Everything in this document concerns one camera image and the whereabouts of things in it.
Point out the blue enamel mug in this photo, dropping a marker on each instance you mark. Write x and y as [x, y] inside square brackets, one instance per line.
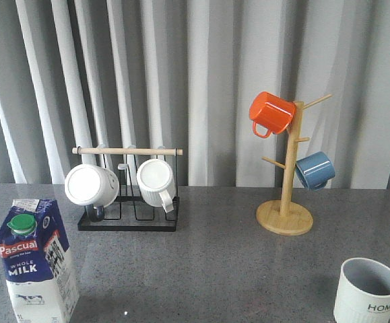
[315, 171]

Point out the white ribbed mug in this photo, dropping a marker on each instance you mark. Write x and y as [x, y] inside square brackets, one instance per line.
[156, 183]

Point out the black metal mug rack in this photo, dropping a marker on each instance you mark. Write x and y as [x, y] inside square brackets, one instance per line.
[129, 211]

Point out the grey pleated curtain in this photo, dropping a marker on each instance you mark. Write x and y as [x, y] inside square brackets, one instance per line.
[183, 74]

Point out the wooden mug tree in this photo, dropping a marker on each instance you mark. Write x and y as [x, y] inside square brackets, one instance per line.
[283, 216]

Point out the orange enamel mug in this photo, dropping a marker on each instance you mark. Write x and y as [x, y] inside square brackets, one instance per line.
[270, 114]

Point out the white HOME mug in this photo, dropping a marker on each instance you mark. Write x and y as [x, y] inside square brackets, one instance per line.
[363, 292]

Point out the Pascual whole milk carton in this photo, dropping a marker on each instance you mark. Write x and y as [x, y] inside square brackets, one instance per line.
[37, 262]

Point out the white smiley mug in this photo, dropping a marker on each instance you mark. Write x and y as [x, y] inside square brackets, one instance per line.
[86, 185]

